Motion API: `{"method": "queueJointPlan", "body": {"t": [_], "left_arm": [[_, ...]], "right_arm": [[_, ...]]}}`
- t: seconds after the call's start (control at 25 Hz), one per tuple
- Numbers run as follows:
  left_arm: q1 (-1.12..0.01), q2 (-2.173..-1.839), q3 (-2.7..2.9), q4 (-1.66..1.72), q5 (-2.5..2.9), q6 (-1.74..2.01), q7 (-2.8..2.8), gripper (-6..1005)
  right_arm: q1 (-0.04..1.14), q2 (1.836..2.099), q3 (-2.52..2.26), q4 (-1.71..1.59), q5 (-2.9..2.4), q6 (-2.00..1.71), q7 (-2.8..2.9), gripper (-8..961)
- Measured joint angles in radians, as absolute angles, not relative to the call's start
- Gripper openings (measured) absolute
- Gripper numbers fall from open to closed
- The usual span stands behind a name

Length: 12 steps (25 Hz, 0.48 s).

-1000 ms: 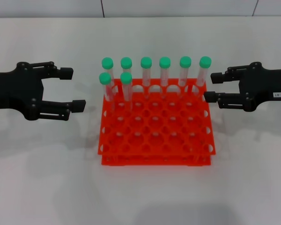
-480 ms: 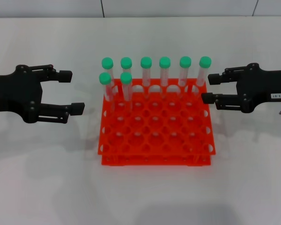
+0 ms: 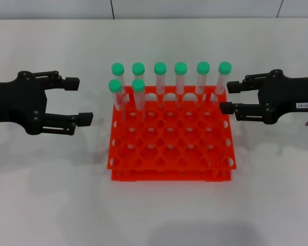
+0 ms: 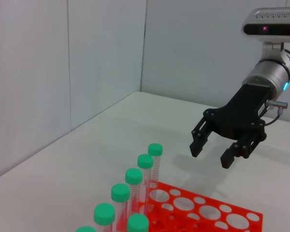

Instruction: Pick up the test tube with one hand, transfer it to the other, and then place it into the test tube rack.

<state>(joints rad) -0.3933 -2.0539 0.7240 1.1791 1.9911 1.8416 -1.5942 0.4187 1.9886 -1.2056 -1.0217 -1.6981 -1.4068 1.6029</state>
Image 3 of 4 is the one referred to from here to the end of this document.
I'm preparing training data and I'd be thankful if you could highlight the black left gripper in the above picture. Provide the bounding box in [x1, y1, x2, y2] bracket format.
[0, 70, 94, 136]

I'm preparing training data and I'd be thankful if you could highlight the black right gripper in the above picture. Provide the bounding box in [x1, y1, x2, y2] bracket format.
[220, 68, 308, 126]

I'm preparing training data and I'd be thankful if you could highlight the orange test tube rack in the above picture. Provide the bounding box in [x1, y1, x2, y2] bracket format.
[106, 86, 239, 183]

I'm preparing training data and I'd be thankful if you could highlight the clear test tube green cap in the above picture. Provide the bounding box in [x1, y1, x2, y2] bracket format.
[132, 62, 147, 106]
[210, 61, 233, 106]
[153, 62, 168, 107]
[174, 62, 188, 107]
[131, 78, 147, 122]
[108, 79, 128, 123]
[111, 63, 129, 111]
[195, 61, 210, 106]

